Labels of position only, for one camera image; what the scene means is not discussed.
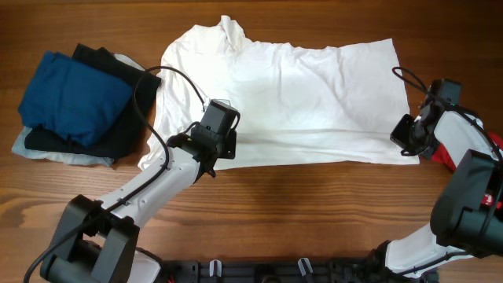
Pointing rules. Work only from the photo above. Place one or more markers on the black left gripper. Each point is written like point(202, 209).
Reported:
point(228, 144)

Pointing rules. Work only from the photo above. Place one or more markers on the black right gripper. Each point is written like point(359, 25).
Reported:
point(402, 131)

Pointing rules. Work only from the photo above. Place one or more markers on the white t-shirt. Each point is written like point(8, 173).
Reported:
point(296, 105)

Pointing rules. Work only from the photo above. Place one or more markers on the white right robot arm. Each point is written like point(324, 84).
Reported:
point(466, 220)

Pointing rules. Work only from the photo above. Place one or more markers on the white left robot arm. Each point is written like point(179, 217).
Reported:
point(96, 240)

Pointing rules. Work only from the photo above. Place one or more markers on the black folded garment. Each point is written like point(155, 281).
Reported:
point(121, 138)

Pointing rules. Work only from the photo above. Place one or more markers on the blue folded garment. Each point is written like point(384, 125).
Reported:
point(73, 100)

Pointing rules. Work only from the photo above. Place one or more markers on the light grey folded garment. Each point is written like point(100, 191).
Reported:
point(66, 158)

